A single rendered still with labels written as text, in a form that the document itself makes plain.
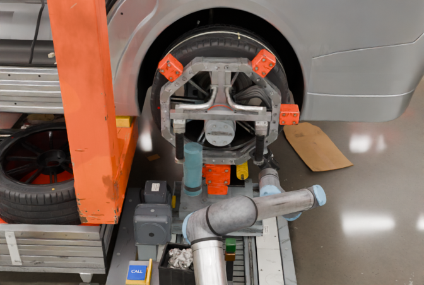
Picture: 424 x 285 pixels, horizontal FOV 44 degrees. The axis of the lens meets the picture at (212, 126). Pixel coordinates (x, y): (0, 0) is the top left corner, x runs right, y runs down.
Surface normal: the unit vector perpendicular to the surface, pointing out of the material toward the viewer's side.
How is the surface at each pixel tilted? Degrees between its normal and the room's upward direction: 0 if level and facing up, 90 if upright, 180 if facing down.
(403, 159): 0
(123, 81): 90
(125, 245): 0
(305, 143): 2
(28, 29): 54
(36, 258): 90
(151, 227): 90
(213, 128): 90
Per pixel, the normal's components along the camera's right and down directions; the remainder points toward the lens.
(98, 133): -0.02, 0.54
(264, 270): 0.02, -0.84
